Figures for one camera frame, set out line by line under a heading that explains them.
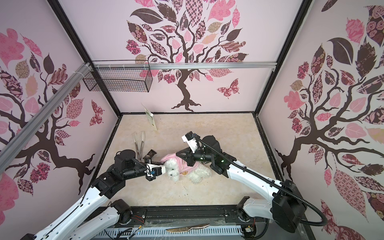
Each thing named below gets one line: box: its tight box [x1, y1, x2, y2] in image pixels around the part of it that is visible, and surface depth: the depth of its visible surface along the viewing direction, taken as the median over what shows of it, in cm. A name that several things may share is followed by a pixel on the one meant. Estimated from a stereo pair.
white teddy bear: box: [164, 158, 212, 184], surface depth 81 cm
